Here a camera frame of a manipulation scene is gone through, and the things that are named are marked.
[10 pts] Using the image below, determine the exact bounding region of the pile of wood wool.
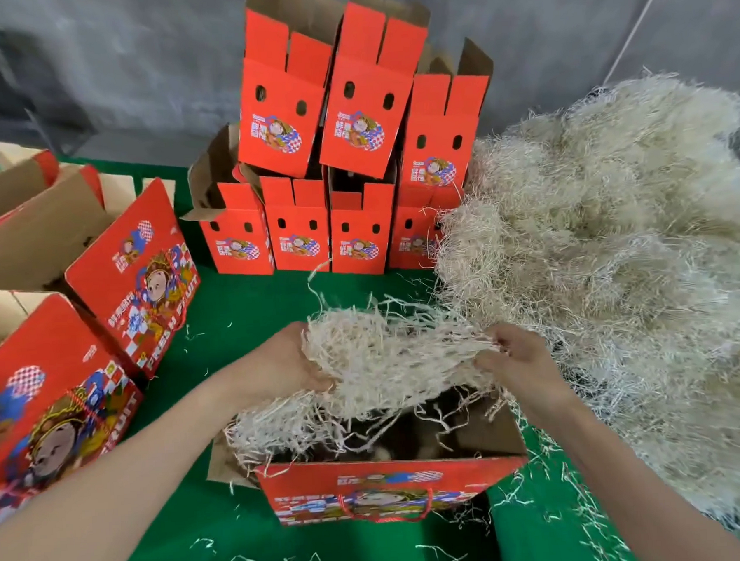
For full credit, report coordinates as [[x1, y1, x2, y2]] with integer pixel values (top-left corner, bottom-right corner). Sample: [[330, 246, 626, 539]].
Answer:
[[424, 68, 740, 561]]

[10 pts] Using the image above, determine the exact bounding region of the white pole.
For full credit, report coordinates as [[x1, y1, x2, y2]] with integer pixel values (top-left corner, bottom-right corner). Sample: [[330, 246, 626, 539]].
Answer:
[[599, 0, 681, 87]]

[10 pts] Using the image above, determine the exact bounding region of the person's right hand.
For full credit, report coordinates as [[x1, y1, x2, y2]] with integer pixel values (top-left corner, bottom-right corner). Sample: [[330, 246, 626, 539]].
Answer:
[[471, 317, 583, 432]]

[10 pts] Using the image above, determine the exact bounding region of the person's left hand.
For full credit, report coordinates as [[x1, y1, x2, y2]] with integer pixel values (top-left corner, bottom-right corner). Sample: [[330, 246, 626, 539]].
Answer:
[[224, 319, 341, 416]]

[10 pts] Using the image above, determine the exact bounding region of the person's right forearm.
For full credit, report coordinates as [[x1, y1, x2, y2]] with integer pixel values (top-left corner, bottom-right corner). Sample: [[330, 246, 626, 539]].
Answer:
[[543, 387, 740, 561]]

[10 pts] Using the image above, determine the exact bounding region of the small straw filler clump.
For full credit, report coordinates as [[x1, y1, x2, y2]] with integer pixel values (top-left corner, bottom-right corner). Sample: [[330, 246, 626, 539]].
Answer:
[[215, 291, 513, 475]]

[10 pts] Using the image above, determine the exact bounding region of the group of red boxes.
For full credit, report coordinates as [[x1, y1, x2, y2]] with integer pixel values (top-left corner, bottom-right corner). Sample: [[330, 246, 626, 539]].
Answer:
[[0, 125, 216, 536]]

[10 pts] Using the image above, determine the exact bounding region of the person's left forearm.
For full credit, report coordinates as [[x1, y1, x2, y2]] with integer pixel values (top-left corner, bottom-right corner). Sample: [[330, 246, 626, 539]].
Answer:
[[0, 370, 268, 561]]

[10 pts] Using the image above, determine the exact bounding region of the red cardboard box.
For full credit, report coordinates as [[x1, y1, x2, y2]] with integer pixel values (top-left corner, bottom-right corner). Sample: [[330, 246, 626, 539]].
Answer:
[[326, 164, 403, 279], [173, 117, 277, 282], [258, 168, 335, 277], [309, 0, 443, 186], [386, 199, 446, 275], [201, 378, 534, 536], [388, 35, 504, 213], [229, 0, 357, 184]]

